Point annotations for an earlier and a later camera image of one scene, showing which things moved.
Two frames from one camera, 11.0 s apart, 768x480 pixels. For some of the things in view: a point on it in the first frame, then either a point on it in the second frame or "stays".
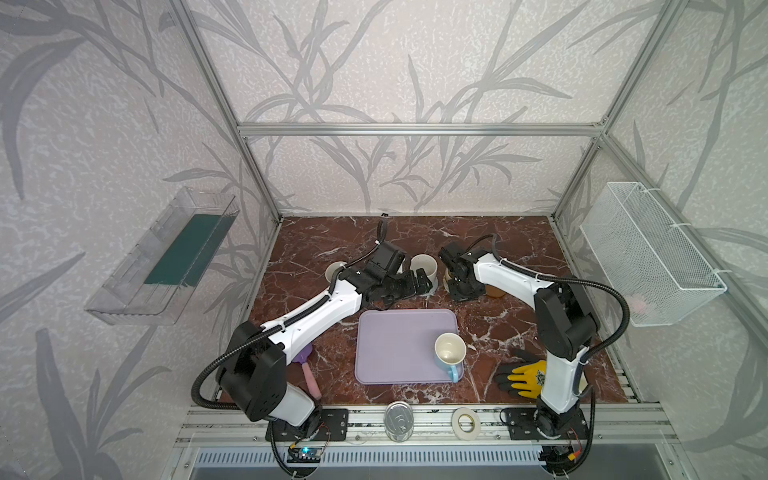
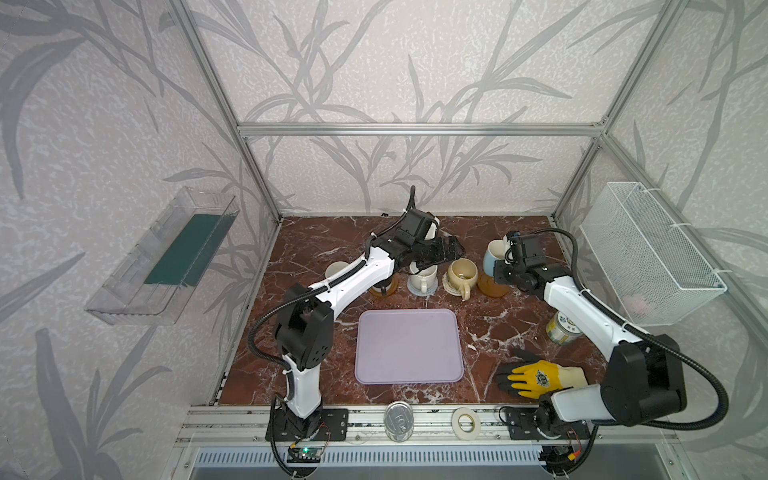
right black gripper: (455, 282) -> (512, 276)
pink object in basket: (637, 305) stays
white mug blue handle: (450, 350) -> (496, 251)
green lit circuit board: (303, 455) stays
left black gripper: (405, 285) -> (441, 249)
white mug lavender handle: (334, 266) stays
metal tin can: (399, 421) stays
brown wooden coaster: (493, 291) stays
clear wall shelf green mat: (147, 286) stays
